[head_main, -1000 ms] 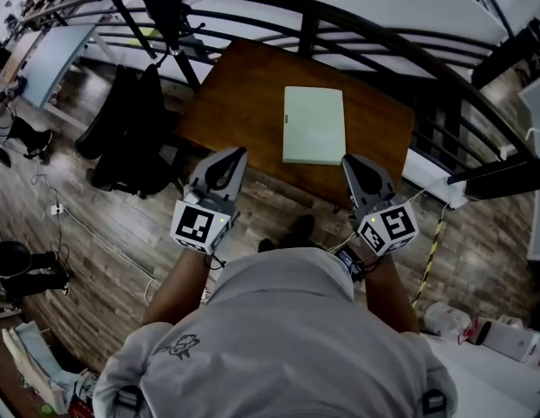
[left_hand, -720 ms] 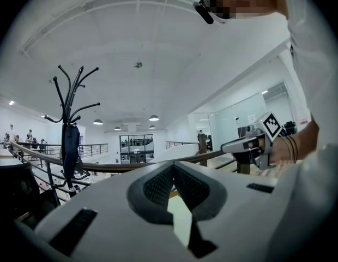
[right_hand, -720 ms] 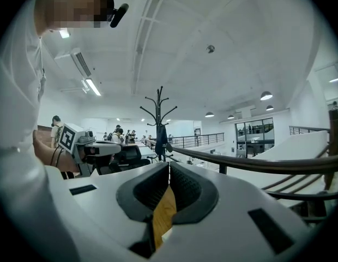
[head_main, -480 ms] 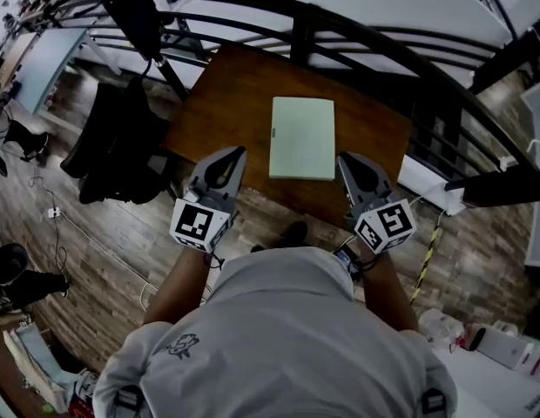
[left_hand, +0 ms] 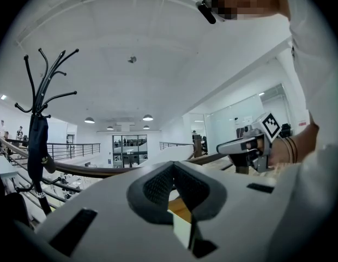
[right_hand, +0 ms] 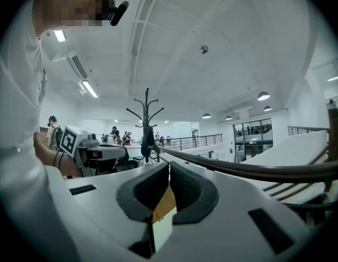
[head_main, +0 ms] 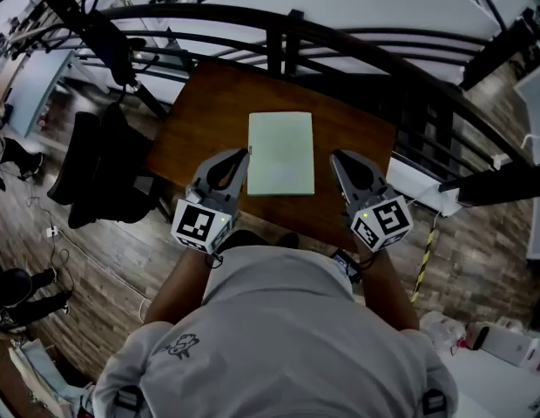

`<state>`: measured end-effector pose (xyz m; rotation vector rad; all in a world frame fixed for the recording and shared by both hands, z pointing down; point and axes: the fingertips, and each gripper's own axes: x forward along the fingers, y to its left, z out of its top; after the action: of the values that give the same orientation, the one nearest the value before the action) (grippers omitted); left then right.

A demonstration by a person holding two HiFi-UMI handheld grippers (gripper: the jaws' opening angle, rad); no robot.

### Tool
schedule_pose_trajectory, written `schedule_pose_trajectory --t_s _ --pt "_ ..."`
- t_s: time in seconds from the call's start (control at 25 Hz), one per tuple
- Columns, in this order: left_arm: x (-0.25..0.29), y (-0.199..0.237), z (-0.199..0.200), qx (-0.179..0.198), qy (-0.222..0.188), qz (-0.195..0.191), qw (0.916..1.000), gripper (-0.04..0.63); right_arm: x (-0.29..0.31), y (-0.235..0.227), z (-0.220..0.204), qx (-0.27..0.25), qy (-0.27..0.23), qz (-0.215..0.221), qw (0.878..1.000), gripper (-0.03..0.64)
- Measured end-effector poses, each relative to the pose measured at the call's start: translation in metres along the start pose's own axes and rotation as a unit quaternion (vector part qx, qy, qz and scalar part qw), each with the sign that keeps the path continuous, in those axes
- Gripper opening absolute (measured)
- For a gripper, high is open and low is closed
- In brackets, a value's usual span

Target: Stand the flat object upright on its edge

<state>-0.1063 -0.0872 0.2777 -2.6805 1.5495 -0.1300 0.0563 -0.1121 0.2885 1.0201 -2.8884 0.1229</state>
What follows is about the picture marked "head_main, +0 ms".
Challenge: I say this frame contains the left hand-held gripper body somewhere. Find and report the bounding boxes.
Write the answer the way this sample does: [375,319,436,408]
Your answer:
[170,180,243,254]

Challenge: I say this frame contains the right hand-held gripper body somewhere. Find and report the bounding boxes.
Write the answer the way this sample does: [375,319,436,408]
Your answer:
[341,183,414,253]

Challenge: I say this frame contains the pale green box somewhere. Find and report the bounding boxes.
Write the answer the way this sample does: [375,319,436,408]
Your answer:
[246,111,316,198]

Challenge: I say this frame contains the person's left forearm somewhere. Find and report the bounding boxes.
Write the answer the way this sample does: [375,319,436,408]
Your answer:
[143,248,219,326]

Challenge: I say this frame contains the person's right forearm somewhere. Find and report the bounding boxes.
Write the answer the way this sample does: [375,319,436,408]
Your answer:
[354,241,422,333]

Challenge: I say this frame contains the white ledge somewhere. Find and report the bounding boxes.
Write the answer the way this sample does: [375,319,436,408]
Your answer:
[385,157,465,217]

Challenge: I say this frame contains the person's black trousers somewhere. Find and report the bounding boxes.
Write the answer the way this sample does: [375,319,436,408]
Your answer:
[217,228,300,256]

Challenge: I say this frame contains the yellow black striped strip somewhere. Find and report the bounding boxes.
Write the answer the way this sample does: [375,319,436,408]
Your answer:
[410,228,436,304]

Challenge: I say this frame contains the black waist device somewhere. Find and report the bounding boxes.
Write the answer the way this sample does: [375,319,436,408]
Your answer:
[329,248,362,285]

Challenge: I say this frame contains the black office chair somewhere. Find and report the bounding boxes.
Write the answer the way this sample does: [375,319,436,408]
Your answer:
[46,102,166,230]

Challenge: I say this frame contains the black metal railing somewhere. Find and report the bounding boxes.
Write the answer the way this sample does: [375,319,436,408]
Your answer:
[56,2,540,208]

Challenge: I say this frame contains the clear plastic bag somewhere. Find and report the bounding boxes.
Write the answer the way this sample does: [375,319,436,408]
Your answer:
[420,311,467,356]

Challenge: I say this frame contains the person's grey shirt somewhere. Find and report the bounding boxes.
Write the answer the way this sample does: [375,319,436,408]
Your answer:
[91,245,461,418]

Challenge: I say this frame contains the white cabinet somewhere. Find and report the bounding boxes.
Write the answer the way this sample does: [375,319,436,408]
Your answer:
[525,198,540,260]

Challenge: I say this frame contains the black hanging bag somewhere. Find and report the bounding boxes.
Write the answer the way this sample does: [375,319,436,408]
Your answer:
[89,9,143,91]

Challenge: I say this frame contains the white cardboard box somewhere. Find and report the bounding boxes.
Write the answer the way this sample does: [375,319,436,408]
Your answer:
[469,324,540,369]

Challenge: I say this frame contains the white table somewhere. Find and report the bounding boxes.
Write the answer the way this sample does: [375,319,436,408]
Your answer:
[439,348,540,418]

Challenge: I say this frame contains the grey harness strap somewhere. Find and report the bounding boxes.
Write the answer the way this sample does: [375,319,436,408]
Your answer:
[112,385,145,418]
[420,388,449,418]

